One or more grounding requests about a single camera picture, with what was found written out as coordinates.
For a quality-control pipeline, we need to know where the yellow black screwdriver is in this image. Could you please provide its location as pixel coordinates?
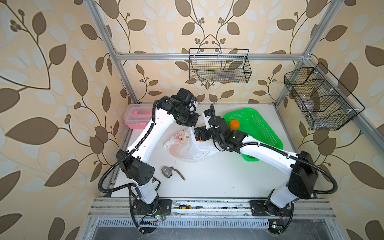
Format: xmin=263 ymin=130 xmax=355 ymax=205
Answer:
xmin=177 ymin=205 xmax=204 ymax=210

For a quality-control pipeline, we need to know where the white printed plastic bag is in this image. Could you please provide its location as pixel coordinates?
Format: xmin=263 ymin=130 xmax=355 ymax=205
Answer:
xmin=164 ymin=128 xmax=219 ymax=163

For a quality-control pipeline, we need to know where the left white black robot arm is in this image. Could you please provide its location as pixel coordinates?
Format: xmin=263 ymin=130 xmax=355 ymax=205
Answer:
xmin=98 ymin=88 xmax=199 ymax=216

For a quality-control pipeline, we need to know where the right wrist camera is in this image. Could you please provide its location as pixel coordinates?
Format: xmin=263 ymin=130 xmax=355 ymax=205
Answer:
xmin=203 ymin=109 xmax=215 ymax=130

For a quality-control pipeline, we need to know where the rear black wire basket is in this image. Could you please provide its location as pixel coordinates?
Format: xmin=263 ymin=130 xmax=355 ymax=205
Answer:
xmin=189 ymin=48 xmax=252 ymax=85

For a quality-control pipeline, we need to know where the green plastic basket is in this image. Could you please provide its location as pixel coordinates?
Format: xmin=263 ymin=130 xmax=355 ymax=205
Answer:
xmin=223 ymin=108 xmax=283 ymax=150

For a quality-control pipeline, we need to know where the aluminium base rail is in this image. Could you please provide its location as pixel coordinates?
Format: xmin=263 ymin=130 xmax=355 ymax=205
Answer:
xmin=88 ymin=198 xmax=336 ymax=229

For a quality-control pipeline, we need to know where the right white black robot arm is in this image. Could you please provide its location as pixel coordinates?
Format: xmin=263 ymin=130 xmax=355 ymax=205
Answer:
xmin=194 ymin=111 xmax=338 ymax=235

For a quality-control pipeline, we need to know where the pink plastic storage box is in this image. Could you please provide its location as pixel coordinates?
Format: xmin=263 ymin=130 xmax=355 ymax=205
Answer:
xmin=124 ymin=104 xmax=153 ymax=130

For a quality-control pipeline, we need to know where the side black wire basket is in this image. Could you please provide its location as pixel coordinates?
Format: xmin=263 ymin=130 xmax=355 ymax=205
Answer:
xmin=284 ymin=63 xmax=365 ymax=131

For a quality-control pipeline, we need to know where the orange one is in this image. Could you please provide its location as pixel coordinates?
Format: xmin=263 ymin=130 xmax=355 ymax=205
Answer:
xmin=229 ymin=120 xmax=240 ymax=130

